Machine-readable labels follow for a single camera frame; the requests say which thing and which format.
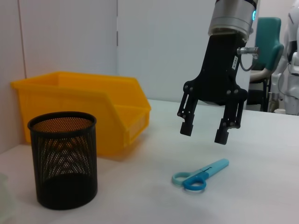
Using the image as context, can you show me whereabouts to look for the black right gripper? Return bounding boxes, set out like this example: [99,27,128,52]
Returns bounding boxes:
[177,32,249,145]

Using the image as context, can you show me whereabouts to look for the blue scissors with sheath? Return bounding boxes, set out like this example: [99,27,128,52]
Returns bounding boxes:
[171,158,230,192]

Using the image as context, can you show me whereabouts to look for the black mesh pen holder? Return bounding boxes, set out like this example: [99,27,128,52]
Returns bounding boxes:
[27,111,98,210]

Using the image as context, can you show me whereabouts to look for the white humanoid robot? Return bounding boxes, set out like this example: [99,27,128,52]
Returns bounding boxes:
[268,0,299,116]

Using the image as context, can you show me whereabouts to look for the teal chair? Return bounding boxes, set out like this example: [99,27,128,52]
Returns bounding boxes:
[246,17,285,112]

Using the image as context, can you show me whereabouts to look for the yellow plastic bin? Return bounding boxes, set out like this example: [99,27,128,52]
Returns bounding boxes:
[10,71,152,157]

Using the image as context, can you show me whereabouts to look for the right gripper connector cable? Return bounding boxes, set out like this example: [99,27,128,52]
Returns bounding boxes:
[237,46,260,72]

